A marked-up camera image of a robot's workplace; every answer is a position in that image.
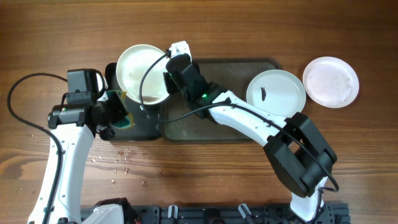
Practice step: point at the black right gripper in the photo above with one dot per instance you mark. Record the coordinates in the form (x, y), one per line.
(171, 82)

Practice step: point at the green yellow sponge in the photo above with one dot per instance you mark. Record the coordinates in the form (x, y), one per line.
(120, 117)

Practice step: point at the light blue plate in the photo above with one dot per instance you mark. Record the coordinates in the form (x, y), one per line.
(278, 92)

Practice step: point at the cream white plate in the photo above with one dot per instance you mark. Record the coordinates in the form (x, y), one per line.
(140, 76)

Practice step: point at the grey serving tray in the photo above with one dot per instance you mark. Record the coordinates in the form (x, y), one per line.
(233, 74)

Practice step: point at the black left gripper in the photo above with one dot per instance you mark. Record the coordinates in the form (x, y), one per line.
(116, 109)

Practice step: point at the pink white plate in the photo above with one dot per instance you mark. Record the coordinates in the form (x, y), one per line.
(330, 82)

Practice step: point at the black water tray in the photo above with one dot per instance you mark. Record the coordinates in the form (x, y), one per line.
(143, 128)

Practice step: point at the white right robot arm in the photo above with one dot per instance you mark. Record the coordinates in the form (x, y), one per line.
(298, 153)

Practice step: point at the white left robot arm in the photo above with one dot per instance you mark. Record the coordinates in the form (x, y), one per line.
(73, 128)

